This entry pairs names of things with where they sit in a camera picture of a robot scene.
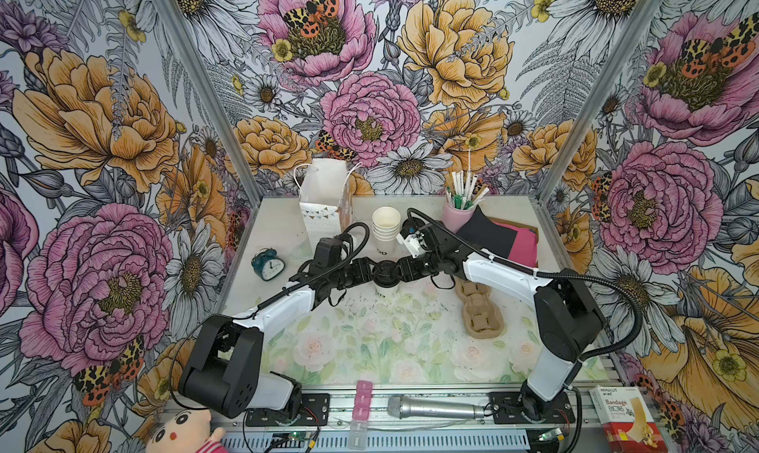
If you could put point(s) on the stack of white paper cups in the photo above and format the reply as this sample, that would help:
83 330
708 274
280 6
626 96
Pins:
386 223

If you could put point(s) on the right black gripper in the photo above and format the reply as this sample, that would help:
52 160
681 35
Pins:
408 269

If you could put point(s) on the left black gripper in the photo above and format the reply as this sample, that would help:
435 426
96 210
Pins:
363 272

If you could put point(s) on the plush doll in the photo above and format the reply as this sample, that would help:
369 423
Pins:
188 431

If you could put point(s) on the stack of black cup lids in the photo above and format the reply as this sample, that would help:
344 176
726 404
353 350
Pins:
409 227

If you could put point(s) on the brown pulp cup carrier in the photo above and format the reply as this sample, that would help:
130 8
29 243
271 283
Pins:
482 318

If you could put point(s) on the silver microphone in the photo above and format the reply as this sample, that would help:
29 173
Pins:
403 407

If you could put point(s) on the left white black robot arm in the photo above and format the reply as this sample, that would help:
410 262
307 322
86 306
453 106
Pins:
224 371

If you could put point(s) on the black napkin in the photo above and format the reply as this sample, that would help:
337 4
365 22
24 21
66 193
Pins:
481 231

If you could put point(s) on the white cartoon gift bag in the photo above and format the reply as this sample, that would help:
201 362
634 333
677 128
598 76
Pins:
326 199

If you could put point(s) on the white paper coffee cup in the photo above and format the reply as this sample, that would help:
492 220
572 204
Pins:
387 291

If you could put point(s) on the pink pill organizer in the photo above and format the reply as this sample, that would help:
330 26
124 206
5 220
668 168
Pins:
358 431

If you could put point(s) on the bandage box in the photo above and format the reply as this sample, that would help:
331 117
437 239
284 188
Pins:
628 424

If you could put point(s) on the pink napkin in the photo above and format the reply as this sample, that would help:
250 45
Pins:
525 247

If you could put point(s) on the black cup lid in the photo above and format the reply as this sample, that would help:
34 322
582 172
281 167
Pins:
386 274

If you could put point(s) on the teal alarm clock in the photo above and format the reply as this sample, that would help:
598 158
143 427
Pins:
267 264

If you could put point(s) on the bundle of wrapped straws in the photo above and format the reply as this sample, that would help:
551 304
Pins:
464 189

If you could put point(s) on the pink straw holder cup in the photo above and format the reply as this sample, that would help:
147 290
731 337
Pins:
454 219

